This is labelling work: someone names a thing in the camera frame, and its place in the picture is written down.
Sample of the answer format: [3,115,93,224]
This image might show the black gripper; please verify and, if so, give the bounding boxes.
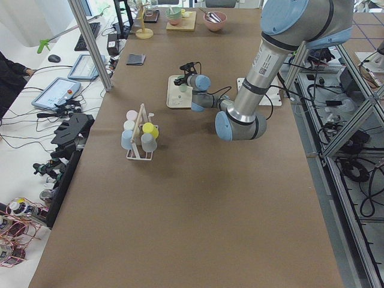
[173,62,197,86]

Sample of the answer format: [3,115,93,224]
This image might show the mint green cup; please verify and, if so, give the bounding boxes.
[177,76,188,92]

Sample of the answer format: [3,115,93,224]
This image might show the cream rabbit tray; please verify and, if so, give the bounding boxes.
[166,75,198,109]

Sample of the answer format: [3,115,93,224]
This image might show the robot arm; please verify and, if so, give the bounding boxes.
[174,0,354,141]

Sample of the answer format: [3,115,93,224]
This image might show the yellow cup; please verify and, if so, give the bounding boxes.
[142,122,160,139]

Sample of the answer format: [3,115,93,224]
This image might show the pink cup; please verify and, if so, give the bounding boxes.
[126,110,139,123]

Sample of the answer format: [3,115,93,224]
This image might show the cream white cup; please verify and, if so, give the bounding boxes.
[123,120,136,131]

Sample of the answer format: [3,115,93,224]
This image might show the grey cup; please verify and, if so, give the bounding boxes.
[141,133,157,152]

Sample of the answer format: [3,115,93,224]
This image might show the light blue cup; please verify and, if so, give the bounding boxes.
[121,130,133,150]

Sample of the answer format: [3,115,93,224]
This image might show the folded grey cloth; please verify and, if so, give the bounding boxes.
[126,53,146,65]

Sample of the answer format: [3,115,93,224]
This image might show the wooden cutting board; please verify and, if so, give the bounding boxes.
[166,11,197,32]

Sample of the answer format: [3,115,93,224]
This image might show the wooden mug tree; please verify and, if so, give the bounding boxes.
[136,0,154,40]

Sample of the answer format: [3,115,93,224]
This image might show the stacked mint bowls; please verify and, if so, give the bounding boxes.
[166,7,182,26]

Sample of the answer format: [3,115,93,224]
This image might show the pink ice bowl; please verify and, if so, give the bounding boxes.
[203,11,227,32]

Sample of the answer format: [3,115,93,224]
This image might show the metal ice scoop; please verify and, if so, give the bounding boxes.
[199,7,222,23]

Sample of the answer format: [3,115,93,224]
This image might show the teach pendant tablet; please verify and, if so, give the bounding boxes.
[67,54,98,81]
[31,77,81,110]

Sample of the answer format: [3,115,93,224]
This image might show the black keyboard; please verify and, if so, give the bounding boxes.
[74,22,101,52]

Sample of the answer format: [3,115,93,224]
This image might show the black computer mouse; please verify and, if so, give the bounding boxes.
[47,55,61,63]

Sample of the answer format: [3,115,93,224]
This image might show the white wire cup rack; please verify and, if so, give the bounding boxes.
[125,103,154,161]

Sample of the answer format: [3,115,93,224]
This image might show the aluminium frame post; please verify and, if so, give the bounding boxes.
[68,0,112,92]

